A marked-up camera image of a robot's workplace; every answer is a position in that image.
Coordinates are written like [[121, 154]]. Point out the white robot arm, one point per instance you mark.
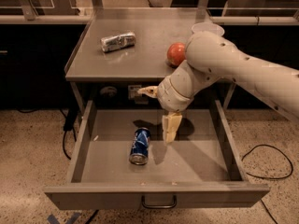
[[210, 57]]

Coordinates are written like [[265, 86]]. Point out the silver foil snack bag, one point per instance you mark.
[[116, 42]]

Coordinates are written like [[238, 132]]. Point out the grey counter cabinet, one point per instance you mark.
[[155, 30]]

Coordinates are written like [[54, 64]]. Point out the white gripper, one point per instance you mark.
[[170, 94]]

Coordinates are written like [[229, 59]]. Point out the blue tape floor mark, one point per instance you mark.
[[72, 219]]

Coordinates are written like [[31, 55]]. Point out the metal drawer handle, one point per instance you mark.
[[159, 203]]

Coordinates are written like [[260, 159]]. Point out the red apple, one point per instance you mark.
[[176, 54]]

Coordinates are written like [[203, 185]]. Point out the grey open drawer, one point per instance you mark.
[[201, 167]]

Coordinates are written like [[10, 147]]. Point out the white bowl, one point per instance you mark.
[[209, 27]]

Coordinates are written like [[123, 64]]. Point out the blue pepsi can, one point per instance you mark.
[[139, 153]]

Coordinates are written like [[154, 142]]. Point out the white label sticker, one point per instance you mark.
[[133, 91]]

